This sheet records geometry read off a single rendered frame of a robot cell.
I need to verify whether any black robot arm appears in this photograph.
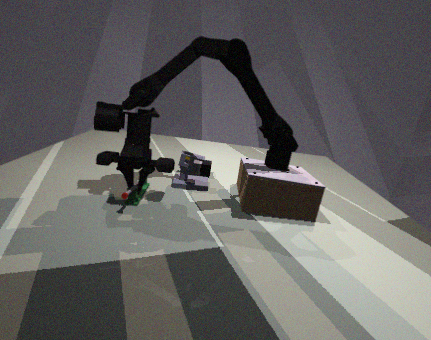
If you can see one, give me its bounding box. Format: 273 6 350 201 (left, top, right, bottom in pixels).
94 36 298 171

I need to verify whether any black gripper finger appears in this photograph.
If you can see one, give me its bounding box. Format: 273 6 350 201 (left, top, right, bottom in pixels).
116 168 134 189
137 168 155 195

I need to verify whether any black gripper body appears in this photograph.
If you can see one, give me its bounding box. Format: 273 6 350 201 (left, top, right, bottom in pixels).
96 133 175 173

